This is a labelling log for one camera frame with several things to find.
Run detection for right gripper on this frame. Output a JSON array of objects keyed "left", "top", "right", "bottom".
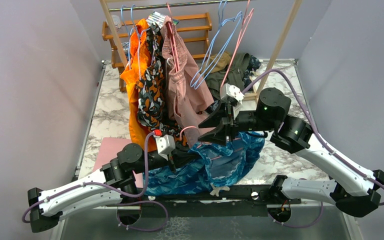
[{"left": 198, "top": 98, "right": 277, "bottom": 147}]

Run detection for pink wire hanger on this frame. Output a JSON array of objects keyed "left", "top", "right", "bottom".
[
  {"left": 220, "top": 0, "right": 254, "bottom": 90},
  {"left": 176, "top": 126, "right": 247, "bottom": 165}
]

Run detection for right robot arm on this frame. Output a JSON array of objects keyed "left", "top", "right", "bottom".
[{"left": 199, "top": 87, "right": 384, "bottom": 218}]

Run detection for olive green garment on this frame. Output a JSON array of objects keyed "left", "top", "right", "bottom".
[{"left": 205, "top": 52, "right": 250, "bottom": 100}]

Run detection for tan garment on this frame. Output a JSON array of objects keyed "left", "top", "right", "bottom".
[{"left": 201, "top": 51, "right": 232, "bottom": 74}]

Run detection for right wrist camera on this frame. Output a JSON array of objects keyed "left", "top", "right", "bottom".
[{"left": 220, "top": 83, "right": 245, "bottom": 116}]

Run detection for clear plastic cup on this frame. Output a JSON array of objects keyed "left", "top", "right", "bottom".
[{"left": 111, "top": 14, "right": 123, "bottom": 31}]

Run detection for camouflage patterned shorts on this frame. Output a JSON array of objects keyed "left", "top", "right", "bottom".
[{"left": 136, "top": 23, "right": 189, "bottom": 149}]

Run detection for pink mat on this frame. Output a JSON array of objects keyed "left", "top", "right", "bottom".
[{"left": 86, "top": 137, "right": 143, "bottom": 193}]

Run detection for blue wire hanger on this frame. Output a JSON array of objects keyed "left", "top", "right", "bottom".
[{"left": 189, "top": 0, "right": 244, "bottom": 90}]

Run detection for marker pen pack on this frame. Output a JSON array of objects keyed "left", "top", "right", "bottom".
[{"left": 145, "top": 11, "right": 170, "bottom": 29}]

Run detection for hanger holding pink shorts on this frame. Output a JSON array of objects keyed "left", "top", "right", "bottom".
[{"left": 166, "top": 2, "right": 180, "bottom": 72}]

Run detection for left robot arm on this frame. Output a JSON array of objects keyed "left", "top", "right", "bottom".
[{"left": 21, "top": 143, "right": 198, "bottom": 233}]

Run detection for wooden clothes rack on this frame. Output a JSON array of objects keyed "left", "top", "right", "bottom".
[{"left": 100, "top": 0, "right": 303, "bottom": 101}]

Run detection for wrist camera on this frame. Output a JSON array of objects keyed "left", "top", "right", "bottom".
[
  {"left": 220, "top": 83, "right": 245, "bottom": 116},
  {"left": 153, "top": 129, "right": 176, "bottom": 161}
]

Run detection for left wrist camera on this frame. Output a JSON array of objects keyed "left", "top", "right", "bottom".
[{"left": 153, "top": 129, "right": 176, "bottom": 161}]

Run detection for blue lidded jar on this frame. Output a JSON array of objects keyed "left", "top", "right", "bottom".
[{"left": 122, "top": 41, "right": 131, "bottom": 61}]

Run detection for pink shorts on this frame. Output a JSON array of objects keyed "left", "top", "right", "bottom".
[{"left": 162, "top": 17, "right": 214, "bottom": 140}]

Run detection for orange shorts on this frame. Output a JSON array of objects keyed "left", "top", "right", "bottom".
[{"left": 120, "top": 18, "right": 151, "bottom": 148}]

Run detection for dark navy patterned garment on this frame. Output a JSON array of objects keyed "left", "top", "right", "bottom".
[{"left": 242, "top": 55, "right": 261, "bottom": 87}]

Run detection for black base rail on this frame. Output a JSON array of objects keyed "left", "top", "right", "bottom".
[{"left": 128, "top": 184, "right": 285, "bottom": 218}]

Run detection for wooden shelf unit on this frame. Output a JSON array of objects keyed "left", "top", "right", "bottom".
[{"left": 101, "top": 12, "right": 213, "bottom": 73}]

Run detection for blue patterned shorts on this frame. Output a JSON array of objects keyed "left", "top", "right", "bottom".
[{"left": 145, "top": 132, "right": 265, "bottom": 196}]

